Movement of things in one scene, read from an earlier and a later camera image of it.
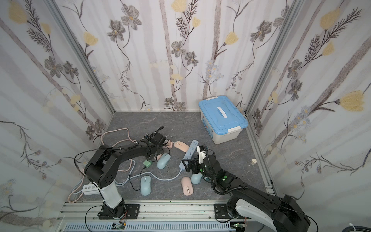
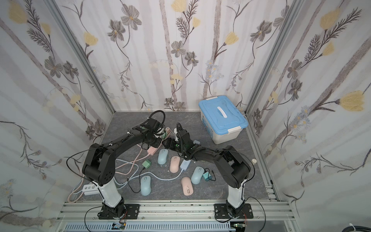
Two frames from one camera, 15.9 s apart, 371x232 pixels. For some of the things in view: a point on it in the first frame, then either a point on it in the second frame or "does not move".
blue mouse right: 195,178 does not move
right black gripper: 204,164 → 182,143
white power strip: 90,189 does not move
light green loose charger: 147,163 does not move
